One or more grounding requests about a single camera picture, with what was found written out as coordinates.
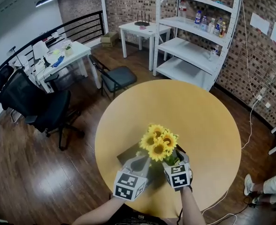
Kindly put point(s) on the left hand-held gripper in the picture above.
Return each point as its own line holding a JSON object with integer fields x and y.
{"x": 126, "y": 184}

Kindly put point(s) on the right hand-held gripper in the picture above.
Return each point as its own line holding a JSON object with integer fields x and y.
{"x": 179, "y": 179}

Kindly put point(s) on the yellow sunflower bouquet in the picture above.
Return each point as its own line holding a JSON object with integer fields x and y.
{"x": 159, "y": 149}

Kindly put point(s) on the person's right forearm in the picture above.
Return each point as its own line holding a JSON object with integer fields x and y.
{"x": 192, "y": 207}

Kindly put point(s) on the person's left forearm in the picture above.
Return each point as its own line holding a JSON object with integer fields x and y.
{"x": 100, "y": 211}

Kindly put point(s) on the person's black shirt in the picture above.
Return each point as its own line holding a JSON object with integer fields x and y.
{"x": 147, "y": 219}

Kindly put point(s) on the black folding chair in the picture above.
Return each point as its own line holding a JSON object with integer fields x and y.
{"x": 119, "y": 77}

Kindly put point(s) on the black mesh office chair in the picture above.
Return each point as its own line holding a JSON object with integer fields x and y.
{"x": 44, "y": 107}

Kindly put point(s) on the white plug charger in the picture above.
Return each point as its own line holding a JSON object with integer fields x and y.
{"x": 259, "y": 97}

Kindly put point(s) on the clear pump bottle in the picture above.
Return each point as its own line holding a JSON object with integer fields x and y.
{"x": 213, "y": 54}

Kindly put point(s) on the white metal shelf rack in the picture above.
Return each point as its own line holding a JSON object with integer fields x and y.
{"x": 187, "y": 48}

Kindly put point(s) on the white rectangular desk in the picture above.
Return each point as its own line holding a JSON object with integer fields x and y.
{"x": 77, "y": 53}

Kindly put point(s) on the blue cloth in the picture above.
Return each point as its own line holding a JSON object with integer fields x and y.
{"x": 58, "y": 61}

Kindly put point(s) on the cardboard box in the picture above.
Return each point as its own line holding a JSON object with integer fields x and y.
{"x": 108, "y": 40}

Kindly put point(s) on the small pot of white flowers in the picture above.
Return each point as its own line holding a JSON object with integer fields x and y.
{"x": 68, "y": 49}

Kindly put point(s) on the small white table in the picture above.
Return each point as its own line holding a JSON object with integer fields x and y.
{"x": 138, "y": 30}

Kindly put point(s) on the small pink object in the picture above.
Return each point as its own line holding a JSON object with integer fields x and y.
{"x": 142, "y": 27}

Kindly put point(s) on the white table lamp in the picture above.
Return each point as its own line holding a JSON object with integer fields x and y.
{"x": 39, "y": 49}

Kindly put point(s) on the row of drink bottles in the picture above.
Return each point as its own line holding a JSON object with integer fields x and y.
{"x": 197, "y": 20}

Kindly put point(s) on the black router with antennas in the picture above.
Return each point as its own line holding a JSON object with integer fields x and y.
{"x": 142, "y": 22}

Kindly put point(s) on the black metal railing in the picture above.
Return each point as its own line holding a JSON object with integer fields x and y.
{"x": 81, "y": 20}

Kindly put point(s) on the thin black stand lamp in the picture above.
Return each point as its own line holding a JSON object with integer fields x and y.
{"x": 11, "y": 49}

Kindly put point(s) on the small teal object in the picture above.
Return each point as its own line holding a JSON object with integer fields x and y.
{"x": 219, "y": 2}

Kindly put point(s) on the black pendant lamp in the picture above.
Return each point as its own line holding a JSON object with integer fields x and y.
{"x": 45, "y": 1}

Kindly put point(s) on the white wall socket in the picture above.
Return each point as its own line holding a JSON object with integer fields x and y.
{"x": 268, "y": 104}

